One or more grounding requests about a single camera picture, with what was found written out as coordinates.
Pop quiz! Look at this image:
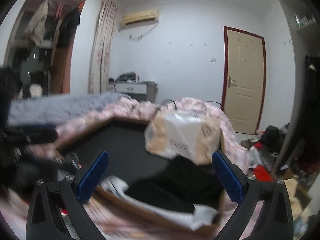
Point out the black soft cloth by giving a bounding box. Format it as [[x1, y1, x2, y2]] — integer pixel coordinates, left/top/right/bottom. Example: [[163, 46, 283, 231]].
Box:
[[130, 156, 223, 209]]

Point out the pink plaid quilt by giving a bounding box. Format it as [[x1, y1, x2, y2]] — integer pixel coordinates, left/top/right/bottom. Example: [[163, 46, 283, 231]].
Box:
[[0, 96, 266, 240]]

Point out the grey blanket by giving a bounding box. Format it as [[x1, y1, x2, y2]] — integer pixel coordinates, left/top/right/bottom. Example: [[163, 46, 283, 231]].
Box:
[[8, 92, 129, 126]]

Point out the clutter pile on floor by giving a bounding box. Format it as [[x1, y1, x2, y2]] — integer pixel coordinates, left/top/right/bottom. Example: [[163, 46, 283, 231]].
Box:
[[240, 123, 311, 221]]

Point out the white cloth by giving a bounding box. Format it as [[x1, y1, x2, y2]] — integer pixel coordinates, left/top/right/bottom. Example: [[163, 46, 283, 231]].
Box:
[[97, 176, 219, 231]]

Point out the open closet with clothes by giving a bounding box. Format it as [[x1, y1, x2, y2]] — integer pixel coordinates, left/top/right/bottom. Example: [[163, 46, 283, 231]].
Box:
[[1, 0, 85, 95]]

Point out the cardboard box with black foam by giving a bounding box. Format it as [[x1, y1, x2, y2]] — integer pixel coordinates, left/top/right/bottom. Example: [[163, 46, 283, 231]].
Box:
[[55, 118, 220, 235]]

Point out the floral curtain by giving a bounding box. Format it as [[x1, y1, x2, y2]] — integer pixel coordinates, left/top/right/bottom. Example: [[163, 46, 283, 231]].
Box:
[[88, 0, 118, 94]]

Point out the white plastic bag green print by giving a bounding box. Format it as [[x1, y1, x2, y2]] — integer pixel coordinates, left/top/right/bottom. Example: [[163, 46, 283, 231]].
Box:
[[145, 111, 222, 166]]

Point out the white bedside desk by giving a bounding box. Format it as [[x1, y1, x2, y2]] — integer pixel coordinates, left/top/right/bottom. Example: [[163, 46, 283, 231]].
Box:
[[107, 82, 157, 103]]

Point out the beige wooden door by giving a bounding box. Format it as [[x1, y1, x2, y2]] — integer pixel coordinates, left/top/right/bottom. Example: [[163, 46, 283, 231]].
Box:
[[221, 26, 266, 134]]

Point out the white wardrobe with sliding door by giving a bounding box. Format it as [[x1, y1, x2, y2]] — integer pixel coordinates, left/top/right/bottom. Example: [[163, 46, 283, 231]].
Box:
[[274, 0, 319, 176]]

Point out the wall air conditioner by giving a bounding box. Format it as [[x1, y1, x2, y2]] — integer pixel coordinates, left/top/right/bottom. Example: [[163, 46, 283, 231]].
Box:
[[121, 9, 159, 26]]

